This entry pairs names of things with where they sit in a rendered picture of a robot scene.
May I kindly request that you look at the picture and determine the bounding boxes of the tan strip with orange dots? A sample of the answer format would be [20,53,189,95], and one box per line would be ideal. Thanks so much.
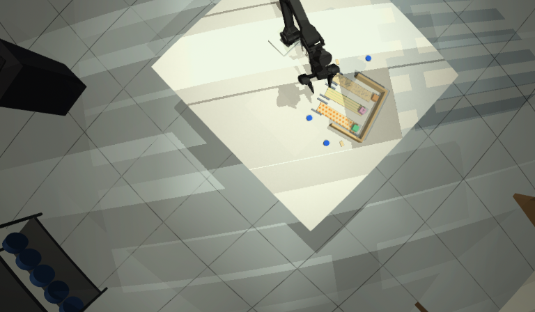
[316,102,338,121]

